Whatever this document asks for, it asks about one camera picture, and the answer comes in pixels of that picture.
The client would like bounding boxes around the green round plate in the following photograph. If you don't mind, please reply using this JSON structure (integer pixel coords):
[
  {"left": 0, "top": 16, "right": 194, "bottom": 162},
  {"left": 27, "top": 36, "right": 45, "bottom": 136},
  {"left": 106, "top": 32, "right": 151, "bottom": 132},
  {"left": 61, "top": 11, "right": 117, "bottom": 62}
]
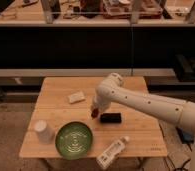
[{"left": 55, "top": 121, "right": 93, "bottom": 160}]

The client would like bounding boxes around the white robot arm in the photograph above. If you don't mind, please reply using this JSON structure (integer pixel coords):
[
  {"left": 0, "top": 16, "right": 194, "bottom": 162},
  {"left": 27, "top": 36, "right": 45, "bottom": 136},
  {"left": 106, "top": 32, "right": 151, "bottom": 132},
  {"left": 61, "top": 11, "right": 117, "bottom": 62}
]
[{"left": 91, "top": 73, "right": 195, "bottom": 171}]

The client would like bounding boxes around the wooden shelf with clutter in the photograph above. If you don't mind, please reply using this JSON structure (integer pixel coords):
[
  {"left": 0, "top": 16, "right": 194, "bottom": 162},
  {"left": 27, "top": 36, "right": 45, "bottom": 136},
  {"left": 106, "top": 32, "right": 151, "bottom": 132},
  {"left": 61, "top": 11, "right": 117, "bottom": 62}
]
[{"left": 0, "top": 0, "right": 195, "bottom": 27}]

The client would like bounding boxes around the white paper cup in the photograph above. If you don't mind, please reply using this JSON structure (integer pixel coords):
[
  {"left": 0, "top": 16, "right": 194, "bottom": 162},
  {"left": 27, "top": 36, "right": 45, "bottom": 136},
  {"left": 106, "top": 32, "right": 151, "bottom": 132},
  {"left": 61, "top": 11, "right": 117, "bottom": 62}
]
[{"left": 34, "top": 120, "right": 54, "bottom": 144}]

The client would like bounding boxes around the wooden table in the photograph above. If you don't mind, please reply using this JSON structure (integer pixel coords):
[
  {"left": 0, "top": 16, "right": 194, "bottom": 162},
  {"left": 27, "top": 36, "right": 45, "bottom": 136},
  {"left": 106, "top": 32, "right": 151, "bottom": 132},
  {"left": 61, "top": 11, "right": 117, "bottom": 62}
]
[{"left": 18, "top": 76, "right": 168, "bottom": 171}]

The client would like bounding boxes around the red pepper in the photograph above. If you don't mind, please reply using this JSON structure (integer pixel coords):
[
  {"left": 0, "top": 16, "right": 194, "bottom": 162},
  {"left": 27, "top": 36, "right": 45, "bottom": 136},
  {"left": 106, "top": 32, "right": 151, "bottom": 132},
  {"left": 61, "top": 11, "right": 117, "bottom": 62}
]
[{"left": 91, "top": 108, "right": 99, "bottom": 119}]

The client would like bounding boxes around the black rectangular block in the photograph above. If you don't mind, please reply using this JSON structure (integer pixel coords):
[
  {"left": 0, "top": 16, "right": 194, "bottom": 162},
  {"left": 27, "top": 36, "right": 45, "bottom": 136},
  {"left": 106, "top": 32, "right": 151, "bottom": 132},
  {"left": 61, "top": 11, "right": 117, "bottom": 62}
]
[{"left": 100, "top": 113, "right": 122, "bottom": 123}]

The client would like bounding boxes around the blue object on floor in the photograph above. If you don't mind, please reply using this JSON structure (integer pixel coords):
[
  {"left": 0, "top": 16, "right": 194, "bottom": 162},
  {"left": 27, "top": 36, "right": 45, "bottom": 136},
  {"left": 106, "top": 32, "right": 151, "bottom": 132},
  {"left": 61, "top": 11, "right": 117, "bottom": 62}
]
[{"left": 177, "top": 128, "right": 194, "bottom": 143}]

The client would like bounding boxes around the white plastic bottle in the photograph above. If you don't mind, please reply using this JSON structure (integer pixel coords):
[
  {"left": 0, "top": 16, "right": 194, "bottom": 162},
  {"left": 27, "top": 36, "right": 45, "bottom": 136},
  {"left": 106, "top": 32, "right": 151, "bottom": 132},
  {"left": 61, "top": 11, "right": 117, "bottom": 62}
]
[{"left": 96, "top": 136, "right": 130, "bottom": 170}]

